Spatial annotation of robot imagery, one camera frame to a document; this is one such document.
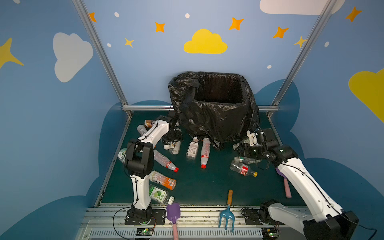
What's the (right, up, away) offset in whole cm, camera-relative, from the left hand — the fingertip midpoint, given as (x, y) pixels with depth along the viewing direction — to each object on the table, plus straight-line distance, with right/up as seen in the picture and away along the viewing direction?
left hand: (176, 141), depth 95 cm
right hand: (+36, -2, -17) cm, 40 cm away
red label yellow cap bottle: (+40, -16, -9) cm, 44 cm away
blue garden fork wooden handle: (+29, -35, -20) cm, 50 cm away
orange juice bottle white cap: (-6, -21, -13) cm, 25 cm away
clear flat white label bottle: (+10, -7, +1) cm, 13 cm away
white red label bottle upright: (+19, -6, -1) cm, 20 cm away
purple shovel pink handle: (0, -36, -19) cm, 41 cm away
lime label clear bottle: (-7, -27, -17) cm, 33 cm away
